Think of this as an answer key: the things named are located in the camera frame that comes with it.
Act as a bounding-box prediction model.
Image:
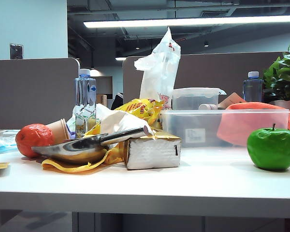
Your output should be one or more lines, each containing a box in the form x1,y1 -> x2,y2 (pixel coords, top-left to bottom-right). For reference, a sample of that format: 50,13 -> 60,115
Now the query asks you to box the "brown cardboard piece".
217,92 -> 247,109

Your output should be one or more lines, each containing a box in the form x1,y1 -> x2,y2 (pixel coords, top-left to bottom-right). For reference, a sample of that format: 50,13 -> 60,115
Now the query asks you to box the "yellow cloth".
41,122 -> 124,174

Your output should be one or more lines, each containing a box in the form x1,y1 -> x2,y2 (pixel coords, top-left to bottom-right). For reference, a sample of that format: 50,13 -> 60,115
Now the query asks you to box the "grey desk partition with rounded corner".
0,57 -> 80,130

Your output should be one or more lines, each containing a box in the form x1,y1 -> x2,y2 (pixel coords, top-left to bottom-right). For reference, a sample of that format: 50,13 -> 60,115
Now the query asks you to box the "blue mask packet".
0,129 -> 21,156

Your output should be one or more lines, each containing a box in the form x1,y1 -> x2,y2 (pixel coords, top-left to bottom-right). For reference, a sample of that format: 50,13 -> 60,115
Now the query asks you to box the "gold and white tissue box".
122,129 -> 182,170

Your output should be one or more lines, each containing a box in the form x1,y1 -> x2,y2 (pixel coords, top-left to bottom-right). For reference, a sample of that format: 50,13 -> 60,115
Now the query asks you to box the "brown paper cup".
45,117 -> 71,145

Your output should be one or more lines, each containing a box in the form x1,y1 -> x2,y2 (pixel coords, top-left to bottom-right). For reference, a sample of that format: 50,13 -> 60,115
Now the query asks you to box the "metal ice scoop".
30,127 -> 155,163

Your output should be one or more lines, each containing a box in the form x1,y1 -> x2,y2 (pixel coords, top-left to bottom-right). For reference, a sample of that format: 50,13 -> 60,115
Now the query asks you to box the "orange cloth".
217,101 -> 290,147

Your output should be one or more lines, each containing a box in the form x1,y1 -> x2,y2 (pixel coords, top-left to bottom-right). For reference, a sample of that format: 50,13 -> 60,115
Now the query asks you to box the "clear water bottle with label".
73,68 -> 97,139

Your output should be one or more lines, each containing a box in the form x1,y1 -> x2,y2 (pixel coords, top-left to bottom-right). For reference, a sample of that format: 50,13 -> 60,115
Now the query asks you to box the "metal wall plate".
9,43 -> 24,60

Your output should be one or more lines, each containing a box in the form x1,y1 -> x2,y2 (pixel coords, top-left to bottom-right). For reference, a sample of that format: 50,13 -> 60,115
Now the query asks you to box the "beige cylinder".
198,103 -> 219,111

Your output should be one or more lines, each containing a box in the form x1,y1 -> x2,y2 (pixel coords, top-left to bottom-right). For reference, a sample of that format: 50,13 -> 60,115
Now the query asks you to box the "green apple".
246,123 -> 290,170

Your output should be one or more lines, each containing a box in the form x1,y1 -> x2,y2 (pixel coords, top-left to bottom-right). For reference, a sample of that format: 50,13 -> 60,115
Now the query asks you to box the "long ceiling light strip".
83,14 -> 290,29

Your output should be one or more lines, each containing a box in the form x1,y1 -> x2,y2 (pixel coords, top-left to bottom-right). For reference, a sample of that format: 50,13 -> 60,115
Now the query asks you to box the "green leafy plant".
262,44 -> 290,102

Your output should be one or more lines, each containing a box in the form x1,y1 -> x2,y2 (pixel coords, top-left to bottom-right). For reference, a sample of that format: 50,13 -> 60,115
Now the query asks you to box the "orange fruit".
15,123 -> 56,159

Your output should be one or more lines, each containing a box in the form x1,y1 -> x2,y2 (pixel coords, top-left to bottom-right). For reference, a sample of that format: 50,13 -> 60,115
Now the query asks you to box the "yellow snack bag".
115,98 -> 166,128

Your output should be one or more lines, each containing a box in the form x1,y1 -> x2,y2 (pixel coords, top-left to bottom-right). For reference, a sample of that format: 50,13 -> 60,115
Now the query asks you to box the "white bag with green print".
65,103 -> 116,139

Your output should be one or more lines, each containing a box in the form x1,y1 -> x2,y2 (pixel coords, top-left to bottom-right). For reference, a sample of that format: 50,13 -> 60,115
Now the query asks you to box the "large transparent plastic box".
159,108 -> 290,148

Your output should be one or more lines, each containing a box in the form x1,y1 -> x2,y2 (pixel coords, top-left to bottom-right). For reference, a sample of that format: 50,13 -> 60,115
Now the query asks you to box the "blue tinted water bottle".
243,71 -> 264,103

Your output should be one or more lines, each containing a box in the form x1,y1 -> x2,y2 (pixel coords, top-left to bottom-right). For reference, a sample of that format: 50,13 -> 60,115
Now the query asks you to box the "tall white plastic bag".
133,26 -> 182,111

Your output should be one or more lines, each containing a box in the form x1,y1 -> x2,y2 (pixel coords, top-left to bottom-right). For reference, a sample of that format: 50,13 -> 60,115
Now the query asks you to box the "distant cardboard box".
96,93 -> 108,107

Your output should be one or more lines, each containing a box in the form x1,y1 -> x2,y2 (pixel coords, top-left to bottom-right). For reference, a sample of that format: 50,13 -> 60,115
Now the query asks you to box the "wide grey desk partition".
122,52 -> 285,108

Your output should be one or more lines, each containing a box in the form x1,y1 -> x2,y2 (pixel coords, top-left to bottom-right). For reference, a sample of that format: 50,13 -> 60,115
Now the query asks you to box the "small transparent lidded container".
171,87 -> 227,111

